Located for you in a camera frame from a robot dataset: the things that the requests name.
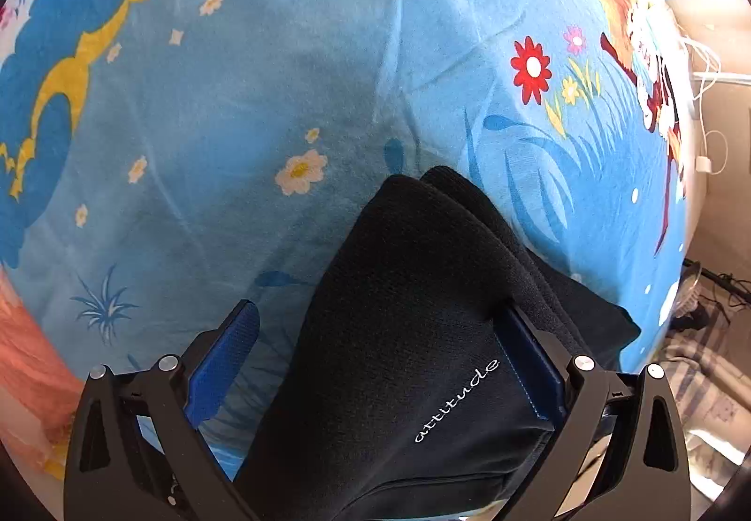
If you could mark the white charger plug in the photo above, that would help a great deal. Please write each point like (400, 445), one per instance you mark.
(704, 164)

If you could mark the blue plaid cloth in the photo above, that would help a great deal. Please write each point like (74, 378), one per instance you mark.
(704, 386)

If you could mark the silver metal lamp head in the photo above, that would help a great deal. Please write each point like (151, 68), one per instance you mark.
(687, 289)

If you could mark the pink floral blanket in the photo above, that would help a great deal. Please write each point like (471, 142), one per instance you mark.
(35, 380)

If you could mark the black pants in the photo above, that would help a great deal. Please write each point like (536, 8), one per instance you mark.
(387, 321)

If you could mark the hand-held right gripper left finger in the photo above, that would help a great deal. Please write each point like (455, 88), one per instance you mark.
(220, 365)

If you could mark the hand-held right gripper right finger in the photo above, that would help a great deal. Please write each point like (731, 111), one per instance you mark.
(540, 374)

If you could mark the blue cartoon printed bed sheet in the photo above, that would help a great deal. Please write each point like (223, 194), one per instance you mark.
(234, 87)

